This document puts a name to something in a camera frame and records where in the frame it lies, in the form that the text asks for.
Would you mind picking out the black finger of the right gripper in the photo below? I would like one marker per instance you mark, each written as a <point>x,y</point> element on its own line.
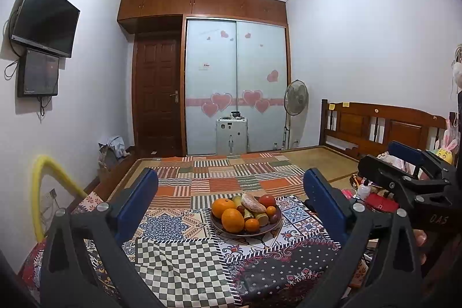
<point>434,167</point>
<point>382,174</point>

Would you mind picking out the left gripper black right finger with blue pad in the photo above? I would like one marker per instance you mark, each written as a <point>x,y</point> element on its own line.
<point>393,278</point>

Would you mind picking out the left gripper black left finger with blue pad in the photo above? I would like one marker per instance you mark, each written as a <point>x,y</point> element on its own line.
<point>68,278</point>

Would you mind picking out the small orange mandarin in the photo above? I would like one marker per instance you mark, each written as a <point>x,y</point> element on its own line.
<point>271,210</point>
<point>252,225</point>

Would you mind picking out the person's hand holding gripper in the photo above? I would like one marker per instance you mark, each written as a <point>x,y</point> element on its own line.
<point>421,238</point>

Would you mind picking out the pile of toys and clutter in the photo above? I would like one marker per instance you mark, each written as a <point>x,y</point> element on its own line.
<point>446,148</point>

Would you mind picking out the wooden bed headboard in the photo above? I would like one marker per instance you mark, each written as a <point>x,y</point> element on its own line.
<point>357,129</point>

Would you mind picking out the clothes pile on chair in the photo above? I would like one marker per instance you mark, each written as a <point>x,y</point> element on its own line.
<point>111,151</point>

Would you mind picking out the patterned patchwork tablecloth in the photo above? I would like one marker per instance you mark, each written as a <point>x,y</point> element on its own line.
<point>186,262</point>

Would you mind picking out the red tomato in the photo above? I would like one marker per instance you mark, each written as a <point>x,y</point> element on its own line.
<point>267,201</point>

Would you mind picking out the yellow foam tube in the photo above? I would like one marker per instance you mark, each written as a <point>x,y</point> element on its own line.
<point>46,168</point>

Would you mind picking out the striped patchwork bed mat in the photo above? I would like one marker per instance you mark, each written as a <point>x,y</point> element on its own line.
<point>190,183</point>

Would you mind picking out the large back orange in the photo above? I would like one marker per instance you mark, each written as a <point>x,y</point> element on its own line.
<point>219,206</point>

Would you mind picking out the large orange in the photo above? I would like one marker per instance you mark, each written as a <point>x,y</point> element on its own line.
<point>219,206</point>
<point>232,221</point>

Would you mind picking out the large front orange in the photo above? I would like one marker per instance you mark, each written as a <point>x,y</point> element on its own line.
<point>232,221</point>

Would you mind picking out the standing electric fan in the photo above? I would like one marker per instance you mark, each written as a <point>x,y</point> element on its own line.
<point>296,101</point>

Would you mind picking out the white metal appliance box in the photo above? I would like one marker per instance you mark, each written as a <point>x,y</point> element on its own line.
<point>231,135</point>

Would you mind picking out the brown wooden door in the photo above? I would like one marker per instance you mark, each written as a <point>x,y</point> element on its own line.
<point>155,94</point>

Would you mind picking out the frosted wardrobe sliding doors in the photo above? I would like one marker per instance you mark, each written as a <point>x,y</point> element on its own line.
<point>235,66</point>

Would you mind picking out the wooden overhead cabinet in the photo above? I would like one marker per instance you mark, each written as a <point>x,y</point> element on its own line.
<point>142,16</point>

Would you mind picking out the wooden bed frame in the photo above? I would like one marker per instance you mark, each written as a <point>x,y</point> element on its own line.
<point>336,167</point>

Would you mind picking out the wall mounted black television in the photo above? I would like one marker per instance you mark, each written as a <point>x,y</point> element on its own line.
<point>48,25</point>

